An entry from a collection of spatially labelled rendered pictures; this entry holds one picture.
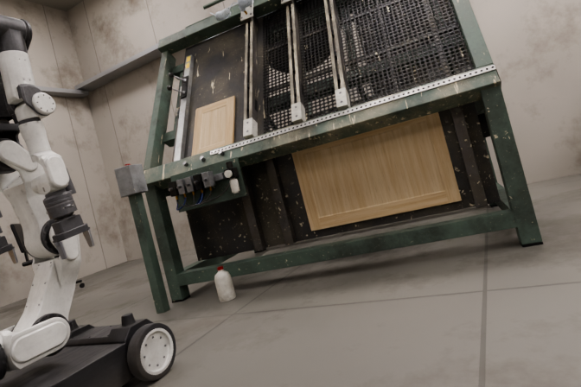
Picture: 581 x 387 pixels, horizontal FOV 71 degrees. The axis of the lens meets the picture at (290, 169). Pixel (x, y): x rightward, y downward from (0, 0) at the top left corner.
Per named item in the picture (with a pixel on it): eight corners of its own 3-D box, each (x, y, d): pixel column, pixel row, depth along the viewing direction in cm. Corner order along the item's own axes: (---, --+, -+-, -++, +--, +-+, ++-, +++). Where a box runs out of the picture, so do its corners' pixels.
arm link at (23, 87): (24, 112, 130) (9, 46, 131) (2, 124, 136) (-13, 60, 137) (59, 114, 141) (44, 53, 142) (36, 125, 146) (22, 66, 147)
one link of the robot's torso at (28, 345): (16, 376, 128) (6, 334, 128) (-17, 376, 137) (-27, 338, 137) (76, 345, 146) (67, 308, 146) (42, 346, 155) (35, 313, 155)
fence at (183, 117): (177, 164, 272) (173, 161, 268) (188, 60, 319) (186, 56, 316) (183, 162, 270) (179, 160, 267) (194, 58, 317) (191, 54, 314)
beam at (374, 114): (151, 193, 279) (139, 186, 270) (153, 177, 285) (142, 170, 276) (501, 94, 203) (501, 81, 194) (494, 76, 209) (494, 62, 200)
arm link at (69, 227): (63, 240, 133) (50, 206, 132) (47, 244, 137) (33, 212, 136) (96, 226, 144) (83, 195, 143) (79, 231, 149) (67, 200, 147)
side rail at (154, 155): (154, 177, 285) (143, 170, 276) (170, 61, 340) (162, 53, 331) (161, 175, 283) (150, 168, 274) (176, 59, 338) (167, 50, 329)
